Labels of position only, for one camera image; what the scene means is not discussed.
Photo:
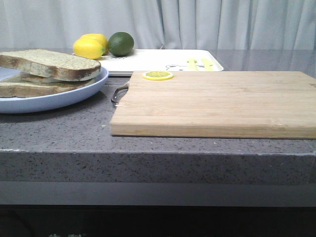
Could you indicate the bread slice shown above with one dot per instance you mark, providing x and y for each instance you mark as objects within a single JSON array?
[
  {"x": 51, "y": 64},
  {"x": 14, "y": 86}
]

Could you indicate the light blue round plate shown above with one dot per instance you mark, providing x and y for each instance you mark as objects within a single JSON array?
[{"x": 49, "y": 102}]

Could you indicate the white plastic tray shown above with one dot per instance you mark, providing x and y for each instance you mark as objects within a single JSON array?
[{"x": 156, "y": 60}]

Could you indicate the lemon slice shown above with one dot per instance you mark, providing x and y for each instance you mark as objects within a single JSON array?
[{"x": 157, "y": 75}]

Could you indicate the yellow plastic fork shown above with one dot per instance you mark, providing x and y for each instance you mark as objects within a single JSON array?
[{"x": 192, "y": 64}]

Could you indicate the yellow plastic knife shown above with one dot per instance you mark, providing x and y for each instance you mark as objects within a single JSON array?
[{"x": 207, "y": 64}]

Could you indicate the green lime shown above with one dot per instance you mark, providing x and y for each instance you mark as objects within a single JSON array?
[{"x": 120, "y": 44}]

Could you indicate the front yellow lemon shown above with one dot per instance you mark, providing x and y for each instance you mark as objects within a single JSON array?
[{"x": 88, "y": 48}]

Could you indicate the yellow lemon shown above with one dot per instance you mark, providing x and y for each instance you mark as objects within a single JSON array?
[
  {"x": 99, "y": 37},
  {"x": 88, "y": 48}
]

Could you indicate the rear yellow lemon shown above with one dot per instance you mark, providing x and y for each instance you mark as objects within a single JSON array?
[{"x": 99, "y": 37}]

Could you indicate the wooden cutting board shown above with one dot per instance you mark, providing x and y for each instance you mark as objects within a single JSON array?
[{"x": 226, "y": 104}]

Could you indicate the fried egg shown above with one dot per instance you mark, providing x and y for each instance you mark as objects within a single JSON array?
[{"x": 38, "y": 79}]

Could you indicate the white curtain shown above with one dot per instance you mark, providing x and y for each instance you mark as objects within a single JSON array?
[{"x": 158, "y": 24}]

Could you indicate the metal cutting board handle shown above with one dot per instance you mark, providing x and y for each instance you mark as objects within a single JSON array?
[{"x": 118, "y": 93}]

